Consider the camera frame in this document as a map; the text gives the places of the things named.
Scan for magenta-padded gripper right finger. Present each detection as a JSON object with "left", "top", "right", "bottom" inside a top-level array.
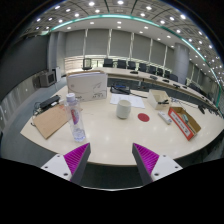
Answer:
[{"left": 131, "top": 142, "right": 184, "bottom": 186}]

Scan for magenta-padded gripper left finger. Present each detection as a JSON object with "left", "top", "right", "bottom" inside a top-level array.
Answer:
[{"left": 40, "top": 142, "right": 92, "bottom": 186}]

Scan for clear plastic water bottle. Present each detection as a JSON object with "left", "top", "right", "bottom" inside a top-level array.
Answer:
[{"left": 63, "top": 92, "right": 87, "bottom": 144}]

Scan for flat round red coaster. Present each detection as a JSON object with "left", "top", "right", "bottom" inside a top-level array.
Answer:
[{"left": 137, "top": 112, "right": 151, "bottom": 123}]

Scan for flat brown cardboard sheet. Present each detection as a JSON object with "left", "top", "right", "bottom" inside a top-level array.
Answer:
[{"left": 32, "top": 103, "right": 73, "bottom": 140}]

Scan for open red-sided cardboard box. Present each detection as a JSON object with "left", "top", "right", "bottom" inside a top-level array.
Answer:
[{"left": 167, "top": 106, "right": 202, "bottom": 142}]

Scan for small open white box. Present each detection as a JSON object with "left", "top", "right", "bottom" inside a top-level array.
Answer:
[{"left": 146, "top": 88, "right": 172, "bottom": 111}]

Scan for white ceramic mug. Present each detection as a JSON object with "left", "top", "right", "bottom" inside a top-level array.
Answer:
[{"left": 115, "top": 99, "right": 132, "bottom": 120}]

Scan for white printed paper sheet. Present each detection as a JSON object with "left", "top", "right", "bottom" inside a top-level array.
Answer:
[{"left": 109, "top": 93, "right": 146, "bottom": 110}]

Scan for black rectangular device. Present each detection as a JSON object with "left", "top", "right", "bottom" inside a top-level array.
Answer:
[{"left": 39, "top": 94, "right": 62, "bottom": 110}]

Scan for black desk microphone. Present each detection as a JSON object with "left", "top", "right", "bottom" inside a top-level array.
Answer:
[{"left": 197, "top": 103, "right": 207, "bottom": 115}]

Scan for large white cardboard box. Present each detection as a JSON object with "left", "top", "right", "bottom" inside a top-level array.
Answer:
[{"left": 65, "top": 69, "right": 109, "bottom": 103}]

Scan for grey box monitor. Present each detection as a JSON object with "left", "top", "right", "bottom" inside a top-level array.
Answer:
[{"left": 38, "top": 70, "right": 57, "bottom": 88}]

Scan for long curved conference desk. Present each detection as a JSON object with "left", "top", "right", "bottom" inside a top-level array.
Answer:
[{"left": 71, "top": 66, "right": 221, "bottom": 113}]

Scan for row of black office chairs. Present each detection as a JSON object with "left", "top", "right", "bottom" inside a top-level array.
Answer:
[{"left": 81, "top": 57, "right": 201, "bottom": 93}]

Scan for round ceiling lights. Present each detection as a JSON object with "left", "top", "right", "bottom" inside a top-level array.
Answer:
[{"left": 33, "top": 0, "right": 224, "bottom": 81}]

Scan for black pouch with cable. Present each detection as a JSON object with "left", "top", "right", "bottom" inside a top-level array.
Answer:
[{"left": 110, "top": 82, "right": 132, "bottom": 96}]

